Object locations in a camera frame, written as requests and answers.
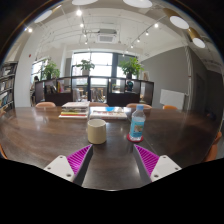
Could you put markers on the low dark shelf unit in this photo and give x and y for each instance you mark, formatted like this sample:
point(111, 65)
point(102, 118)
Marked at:
point(61, 98)

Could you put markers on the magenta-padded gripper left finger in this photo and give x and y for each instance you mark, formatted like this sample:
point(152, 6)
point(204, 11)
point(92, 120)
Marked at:
point(61, 166)

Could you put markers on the orange chairs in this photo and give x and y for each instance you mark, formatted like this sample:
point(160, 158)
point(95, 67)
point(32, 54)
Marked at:
point(45, 104)

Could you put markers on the ceiling air conditioner unit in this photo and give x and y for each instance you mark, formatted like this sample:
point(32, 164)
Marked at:
point(107, 37)

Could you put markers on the track spotlights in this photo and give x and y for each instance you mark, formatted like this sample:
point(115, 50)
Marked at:
point(79, 12)

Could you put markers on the person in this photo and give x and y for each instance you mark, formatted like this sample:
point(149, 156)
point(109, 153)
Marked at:
point(35, 80)

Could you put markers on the tall dark bookshelf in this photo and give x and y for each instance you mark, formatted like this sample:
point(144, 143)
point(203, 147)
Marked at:
point(7, 86)

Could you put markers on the flat round red coaster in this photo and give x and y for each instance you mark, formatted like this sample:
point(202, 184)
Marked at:
point(129, 137)

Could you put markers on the white book with blue cover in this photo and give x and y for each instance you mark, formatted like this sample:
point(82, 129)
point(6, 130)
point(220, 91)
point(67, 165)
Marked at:
point(108, 114)

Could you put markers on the stack of books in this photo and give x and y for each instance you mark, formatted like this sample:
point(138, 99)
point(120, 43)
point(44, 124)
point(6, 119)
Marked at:
point(75, 109)

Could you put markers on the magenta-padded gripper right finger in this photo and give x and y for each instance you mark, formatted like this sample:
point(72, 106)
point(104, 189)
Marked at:
point(165, 166)

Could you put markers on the small potted plant white pot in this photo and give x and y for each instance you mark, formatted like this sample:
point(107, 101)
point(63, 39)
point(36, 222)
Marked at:
point(85, 66)

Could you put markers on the bushy potted plant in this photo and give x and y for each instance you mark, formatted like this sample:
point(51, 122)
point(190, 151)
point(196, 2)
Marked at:
point(51, 70)

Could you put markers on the white wall panel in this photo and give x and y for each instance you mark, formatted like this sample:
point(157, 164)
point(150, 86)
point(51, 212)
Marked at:
point(172, 99)

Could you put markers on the round ceiling lamps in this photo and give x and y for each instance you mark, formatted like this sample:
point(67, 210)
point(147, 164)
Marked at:
point(179, 22)

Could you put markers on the clear water bottle blue cap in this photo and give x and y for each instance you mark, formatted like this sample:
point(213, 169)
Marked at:
point(137, 123)

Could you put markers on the large potted plant dark pot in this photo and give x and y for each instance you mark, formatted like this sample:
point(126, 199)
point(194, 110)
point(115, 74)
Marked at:
point(131, 66)

